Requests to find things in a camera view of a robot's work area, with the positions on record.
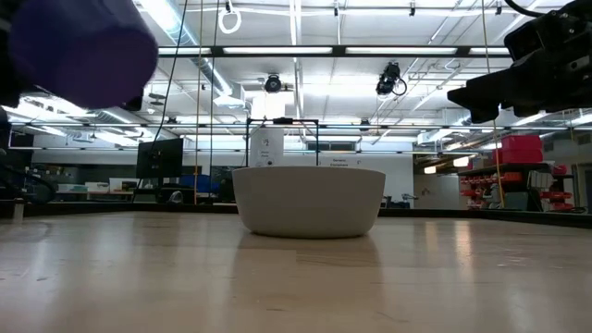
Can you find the black round ceiling device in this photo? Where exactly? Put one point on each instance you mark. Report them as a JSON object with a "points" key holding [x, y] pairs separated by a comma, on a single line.
{"points": [[273, 84]]}

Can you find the red storage bins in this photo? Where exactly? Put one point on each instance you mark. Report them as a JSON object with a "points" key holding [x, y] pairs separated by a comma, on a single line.
{"points": [[520, 148]]}

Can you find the shelf with red bins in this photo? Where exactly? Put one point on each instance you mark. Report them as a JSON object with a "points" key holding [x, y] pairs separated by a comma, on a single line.
{"points": [[509, 168]]}

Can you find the overhead light bar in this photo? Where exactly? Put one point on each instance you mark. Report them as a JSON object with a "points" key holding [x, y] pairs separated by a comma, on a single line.
{"points": [[340, 51]]}

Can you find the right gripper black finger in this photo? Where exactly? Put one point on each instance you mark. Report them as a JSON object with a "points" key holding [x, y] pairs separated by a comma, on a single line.
{"points": [[484, 115], [485, 92]]}

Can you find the silver ventilation duct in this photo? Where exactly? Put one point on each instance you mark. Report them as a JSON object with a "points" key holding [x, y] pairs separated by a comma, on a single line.
{"points": [[208, 74]]}

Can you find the black aluminium table frame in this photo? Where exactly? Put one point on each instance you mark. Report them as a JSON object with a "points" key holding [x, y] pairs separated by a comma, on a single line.
{"points": [[115, 209]]}

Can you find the black stand frame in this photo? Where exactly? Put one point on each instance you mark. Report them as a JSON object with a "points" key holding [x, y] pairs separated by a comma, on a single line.
{"points": [[282, 120]]}

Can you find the blue crate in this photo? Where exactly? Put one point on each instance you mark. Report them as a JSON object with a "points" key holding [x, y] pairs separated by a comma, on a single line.
{"points": [[199, 182]]}

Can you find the black overhead camera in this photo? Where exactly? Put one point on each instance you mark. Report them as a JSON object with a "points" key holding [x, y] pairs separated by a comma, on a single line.
{"points": [[386, 83]]}

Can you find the white pillar with sign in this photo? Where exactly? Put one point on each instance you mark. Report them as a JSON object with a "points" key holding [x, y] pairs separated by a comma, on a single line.
{"points": [[267, 143]]}

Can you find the black computer monitor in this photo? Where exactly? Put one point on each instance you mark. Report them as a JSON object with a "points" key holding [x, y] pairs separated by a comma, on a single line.
{"points": [[159, 158]]}

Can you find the large grey bowl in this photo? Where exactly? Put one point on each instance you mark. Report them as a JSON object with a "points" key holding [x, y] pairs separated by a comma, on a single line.
{"points": [[307, 203]]}

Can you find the dark blue bowl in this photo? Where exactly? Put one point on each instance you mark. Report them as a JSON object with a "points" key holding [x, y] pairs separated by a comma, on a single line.
{"points": [[83, 51]]}

